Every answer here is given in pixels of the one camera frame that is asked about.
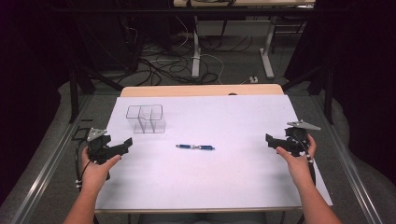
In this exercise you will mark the aluminium rail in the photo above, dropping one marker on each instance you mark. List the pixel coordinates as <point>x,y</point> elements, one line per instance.
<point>348,165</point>
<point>46,165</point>

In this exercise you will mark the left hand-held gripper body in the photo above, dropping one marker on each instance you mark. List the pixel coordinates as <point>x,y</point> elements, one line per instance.
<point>99,146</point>

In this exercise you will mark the blue pen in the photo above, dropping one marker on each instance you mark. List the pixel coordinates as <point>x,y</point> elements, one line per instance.
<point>195,146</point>

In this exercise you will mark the black metal frame stand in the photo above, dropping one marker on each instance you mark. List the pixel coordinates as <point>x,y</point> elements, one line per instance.
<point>81,84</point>
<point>317,84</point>

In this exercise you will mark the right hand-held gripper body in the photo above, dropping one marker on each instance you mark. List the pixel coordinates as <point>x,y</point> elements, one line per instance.
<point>295,140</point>

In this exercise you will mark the white table cover sheet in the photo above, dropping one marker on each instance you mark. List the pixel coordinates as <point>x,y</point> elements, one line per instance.
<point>202,149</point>

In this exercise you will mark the person's right hand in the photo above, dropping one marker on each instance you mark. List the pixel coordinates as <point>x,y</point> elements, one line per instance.
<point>298,165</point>

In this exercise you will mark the clear plastic organizer box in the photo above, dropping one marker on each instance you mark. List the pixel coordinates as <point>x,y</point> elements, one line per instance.
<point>146,118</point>

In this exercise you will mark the white power plug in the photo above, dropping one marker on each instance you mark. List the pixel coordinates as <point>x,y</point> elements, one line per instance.
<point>253,79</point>

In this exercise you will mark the white desk with metal legs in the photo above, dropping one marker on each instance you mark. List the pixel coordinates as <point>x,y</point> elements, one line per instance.
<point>232,3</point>

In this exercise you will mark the person's left hand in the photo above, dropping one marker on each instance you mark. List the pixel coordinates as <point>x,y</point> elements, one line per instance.
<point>96,171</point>

